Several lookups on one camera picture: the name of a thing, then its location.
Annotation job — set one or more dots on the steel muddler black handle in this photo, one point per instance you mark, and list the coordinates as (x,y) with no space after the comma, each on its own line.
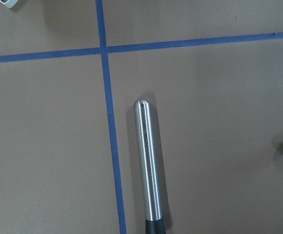
(154,223)

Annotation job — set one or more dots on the white wire cup rack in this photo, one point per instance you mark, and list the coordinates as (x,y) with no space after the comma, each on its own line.
(9,3)

